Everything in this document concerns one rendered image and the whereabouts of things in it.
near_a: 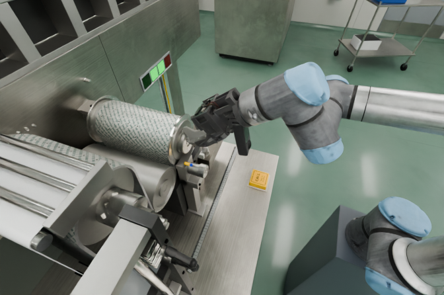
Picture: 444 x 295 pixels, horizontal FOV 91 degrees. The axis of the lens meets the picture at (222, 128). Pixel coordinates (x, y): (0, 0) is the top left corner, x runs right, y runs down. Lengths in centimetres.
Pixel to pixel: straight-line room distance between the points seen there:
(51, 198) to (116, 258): 14
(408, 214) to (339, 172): 153
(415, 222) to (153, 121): 74
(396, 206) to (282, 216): 121
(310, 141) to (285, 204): 156
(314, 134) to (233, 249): 55
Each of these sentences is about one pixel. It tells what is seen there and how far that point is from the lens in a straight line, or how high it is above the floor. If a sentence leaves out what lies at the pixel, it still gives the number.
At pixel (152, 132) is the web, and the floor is 130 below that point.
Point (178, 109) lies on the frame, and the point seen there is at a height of 59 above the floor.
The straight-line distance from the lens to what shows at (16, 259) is 89.
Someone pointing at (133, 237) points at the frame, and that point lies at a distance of 31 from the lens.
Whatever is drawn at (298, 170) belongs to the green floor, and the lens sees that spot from 218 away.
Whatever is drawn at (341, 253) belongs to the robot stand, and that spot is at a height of 90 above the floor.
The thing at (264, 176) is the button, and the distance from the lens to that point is 95.
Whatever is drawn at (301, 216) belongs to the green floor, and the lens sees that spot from 196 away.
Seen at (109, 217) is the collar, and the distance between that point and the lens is 43.
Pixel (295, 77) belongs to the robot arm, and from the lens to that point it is 39.
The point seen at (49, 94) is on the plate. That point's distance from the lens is 73.
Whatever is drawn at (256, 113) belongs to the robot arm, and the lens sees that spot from 42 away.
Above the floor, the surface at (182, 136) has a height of 128.
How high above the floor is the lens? 172
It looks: 46 degrees down
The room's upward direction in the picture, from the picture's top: straight up
